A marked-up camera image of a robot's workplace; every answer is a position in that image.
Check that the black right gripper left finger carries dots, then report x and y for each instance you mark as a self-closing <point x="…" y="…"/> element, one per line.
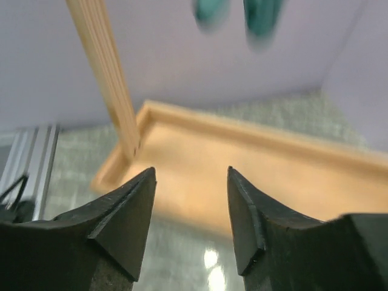
<point x="98" y="246"/>

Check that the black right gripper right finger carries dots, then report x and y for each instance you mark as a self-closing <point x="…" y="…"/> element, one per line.
<point x="277" y="248"/>

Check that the teal clothes peg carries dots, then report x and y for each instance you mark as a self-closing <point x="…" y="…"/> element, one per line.
<point x="209" y="15"/>
<point x="261" y="17"/>

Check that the wooden drying rack stand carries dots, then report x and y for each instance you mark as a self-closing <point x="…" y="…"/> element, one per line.
<point x="191" y="151"/>

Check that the aluminium mounting rail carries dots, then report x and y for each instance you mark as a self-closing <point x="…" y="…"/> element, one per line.
<point x="26" y="164"/>

